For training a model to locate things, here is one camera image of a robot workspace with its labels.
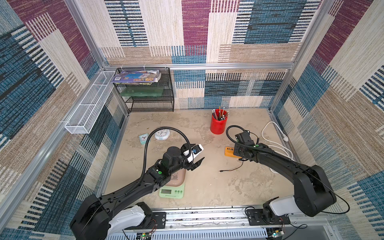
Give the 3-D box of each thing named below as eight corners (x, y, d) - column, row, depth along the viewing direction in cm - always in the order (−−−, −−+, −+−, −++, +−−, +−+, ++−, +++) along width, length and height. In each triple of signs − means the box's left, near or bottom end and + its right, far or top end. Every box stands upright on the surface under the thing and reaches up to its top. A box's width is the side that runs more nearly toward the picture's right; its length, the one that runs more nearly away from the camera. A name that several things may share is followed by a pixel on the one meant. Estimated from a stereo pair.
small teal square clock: (138, 144, 103) (137, 142, 101) (141, 135, 108) (140, 133, 106) (145, 144, 103) (144, 142, 101) (148, 135, 108) (147, 133, 106)
